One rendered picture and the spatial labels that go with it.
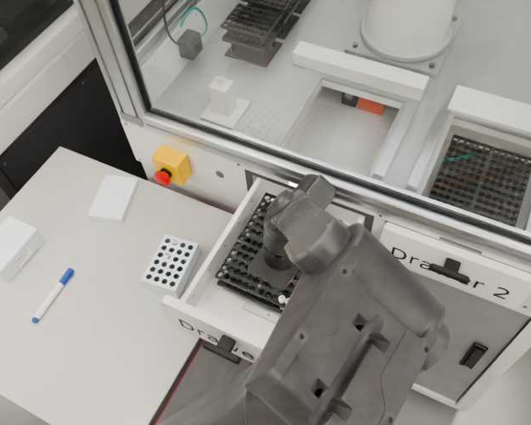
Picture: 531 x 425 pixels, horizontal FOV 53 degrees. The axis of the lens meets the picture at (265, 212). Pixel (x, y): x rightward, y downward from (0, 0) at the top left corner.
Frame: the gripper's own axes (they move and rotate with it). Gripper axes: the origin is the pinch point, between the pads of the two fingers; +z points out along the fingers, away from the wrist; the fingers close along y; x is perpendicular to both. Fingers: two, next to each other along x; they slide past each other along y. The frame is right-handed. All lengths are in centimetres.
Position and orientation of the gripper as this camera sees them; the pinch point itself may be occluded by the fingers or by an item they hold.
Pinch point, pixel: (279, 276)
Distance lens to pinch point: 94.8
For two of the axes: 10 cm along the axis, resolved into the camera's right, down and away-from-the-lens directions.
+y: -5.6, 7.2, -4.1
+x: 8.3, 5.0, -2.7
